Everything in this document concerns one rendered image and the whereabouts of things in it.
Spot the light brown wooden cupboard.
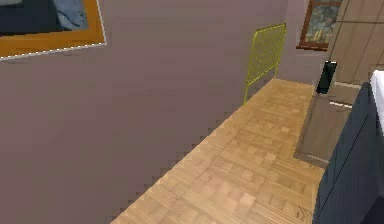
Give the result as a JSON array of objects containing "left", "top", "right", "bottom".
[{"left": 293, "top": 0, "right": 384, "bottom": 169}]

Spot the dark blue bed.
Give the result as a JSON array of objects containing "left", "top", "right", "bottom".
[{"left": 311, "top": 81, "right": 384, "bottom": 224}]

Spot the brown framed window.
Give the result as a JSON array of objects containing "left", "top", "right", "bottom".
[{"left": 296, "top": 0, "right": 344, "bottom": 52}]

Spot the black box on cupboard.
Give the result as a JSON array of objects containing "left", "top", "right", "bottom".
[{"left": 315, "top": 60, "right": 338, "bottom": 95}]

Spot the white bed sheet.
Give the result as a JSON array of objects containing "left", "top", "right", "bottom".
[{"left": 369, "top": 69, "right": 384, "bottom": 136}]

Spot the yellow wire mesh panel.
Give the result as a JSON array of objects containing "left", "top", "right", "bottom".
[{"left": 242, "top": 22, "right": 288, "bottom": 105}]

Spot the orange framed wall picture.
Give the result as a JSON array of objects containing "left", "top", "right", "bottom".
[{"left": 0, "top": 0, "right": 108, "bottom": 62}]

